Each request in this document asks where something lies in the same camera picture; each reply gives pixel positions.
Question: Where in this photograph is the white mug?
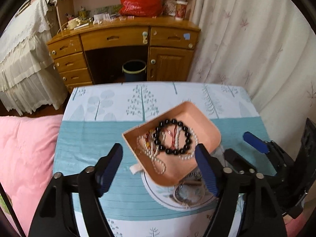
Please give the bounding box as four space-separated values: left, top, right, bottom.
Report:
67 18 80 30

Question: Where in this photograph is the patterned blue white tablecloth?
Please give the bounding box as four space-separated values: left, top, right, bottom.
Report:
54 82 275 236

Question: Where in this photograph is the red white cup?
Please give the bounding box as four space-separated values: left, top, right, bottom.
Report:
175 1 188 21

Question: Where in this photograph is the cream floral curtain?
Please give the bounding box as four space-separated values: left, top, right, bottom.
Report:
189 0 315 157

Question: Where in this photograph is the wooden desk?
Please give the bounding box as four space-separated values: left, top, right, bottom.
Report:
47 17 200 91

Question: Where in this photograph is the white pearl necklace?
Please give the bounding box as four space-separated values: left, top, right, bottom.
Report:
136 127 199 175

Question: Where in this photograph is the white lace cover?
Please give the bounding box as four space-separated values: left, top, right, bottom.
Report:
1 0 68 115

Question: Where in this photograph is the black bead bracelet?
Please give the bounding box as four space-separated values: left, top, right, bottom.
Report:
152 118 193 156

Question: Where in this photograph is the pink jewelry tray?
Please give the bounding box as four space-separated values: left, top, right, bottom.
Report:
122 102 221 187

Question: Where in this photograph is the dark waste bin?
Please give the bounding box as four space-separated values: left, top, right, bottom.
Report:
122 60 147 82

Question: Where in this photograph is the pink quilt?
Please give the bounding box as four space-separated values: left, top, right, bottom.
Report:
1 115 63 234

